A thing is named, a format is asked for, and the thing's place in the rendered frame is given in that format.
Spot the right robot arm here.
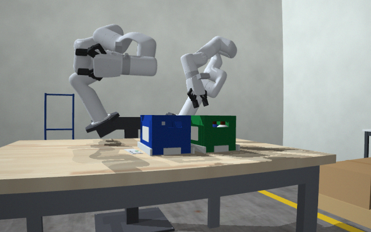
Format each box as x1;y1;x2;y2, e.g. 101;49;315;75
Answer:
69;24;157;125

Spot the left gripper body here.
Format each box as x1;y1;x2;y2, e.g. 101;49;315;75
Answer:
186;77;205;97

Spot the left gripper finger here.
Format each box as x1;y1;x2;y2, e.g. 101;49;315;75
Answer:
200;90;209;106
187;88;199;108

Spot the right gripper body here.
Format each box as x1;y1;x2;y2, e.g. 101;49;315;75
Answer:
93;50;122;77

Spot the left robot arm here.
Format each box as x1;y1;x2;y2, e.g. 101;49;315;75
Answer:
179;36;237;116

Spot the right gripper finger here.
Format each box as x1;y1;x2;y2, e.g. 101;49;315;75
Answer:
77;68;102;81
75;43;106;58

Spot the green bottle crate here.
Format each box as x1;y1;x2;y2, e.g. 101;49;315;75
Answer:
191;116;236;153

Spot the white paper pick list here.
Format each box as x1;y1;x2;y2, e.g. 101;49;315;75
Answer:
124;149;143;154

